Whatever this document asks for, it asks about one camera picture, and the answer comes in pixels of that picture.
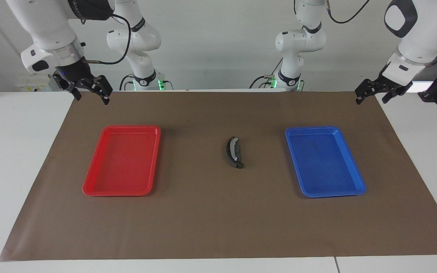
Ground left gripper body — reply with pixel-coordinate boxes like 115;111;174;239
377;63;406;89

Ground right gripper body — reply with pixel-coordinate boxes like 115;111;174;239
55;60;94;87

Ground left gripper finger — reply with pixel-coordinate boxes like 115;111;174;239
382;83;413;104
355;78;381;105

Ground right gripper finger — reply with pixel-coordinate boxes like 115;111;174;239
83;74;113;106
52;72;83;102

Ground dark brake pad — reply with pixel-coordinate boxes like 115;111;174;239
225;137;245;169

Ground grey brake pad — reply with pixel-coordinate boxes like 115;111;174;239
230;136;241;161

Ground red plastic tray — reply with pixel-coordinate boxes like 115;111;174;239
82;125;161;197

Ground blue plastic tray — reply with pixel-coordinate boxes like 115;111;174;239
285;126;366;198

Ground black cable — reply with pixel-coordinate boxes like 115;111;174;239
325;0;371;25
249;58;284;90
84;14;133;66
119;74;135;91

